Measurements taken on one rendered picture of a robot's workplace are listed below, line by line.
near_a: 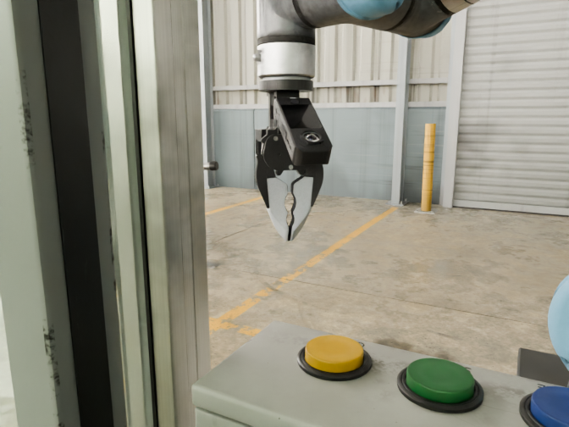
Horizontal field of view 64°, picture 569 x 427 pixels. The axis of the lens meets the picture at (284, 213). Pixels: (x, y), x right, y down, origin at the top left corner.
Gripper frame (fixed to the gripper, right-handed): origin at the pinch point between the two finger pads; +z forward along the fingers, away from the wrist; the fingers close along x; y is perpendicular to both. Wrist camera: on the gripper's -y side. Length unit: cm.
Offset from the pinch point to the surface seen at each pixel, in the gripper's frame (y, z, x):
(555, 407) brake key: -40.1, 0.3, -6.2
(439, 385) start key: -37.0, 0.3, -1.1
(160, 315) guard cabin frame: -28.8, -2.1, 15.2
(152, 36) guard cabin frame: -29.3, -19.9, 14.6
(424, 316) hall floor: 156, 91, -109
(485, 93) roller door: 422, -43, -318
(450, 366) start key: -35.1, 0.3, -2.9
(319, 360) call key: -32.6, 0.3, 5.0
